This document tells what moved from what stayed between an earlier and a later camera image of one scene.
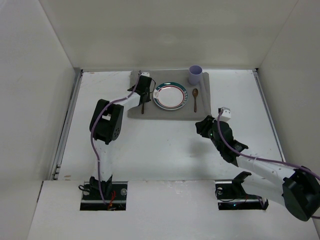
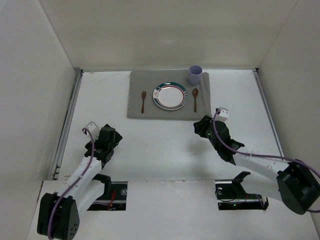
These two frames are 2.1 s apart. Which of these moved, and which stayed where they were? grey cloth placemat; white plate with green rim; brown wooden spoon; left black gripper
Moved: left black gripper
Stayed: brown wooden spoon; grey cloth placemat; white plate with green rim
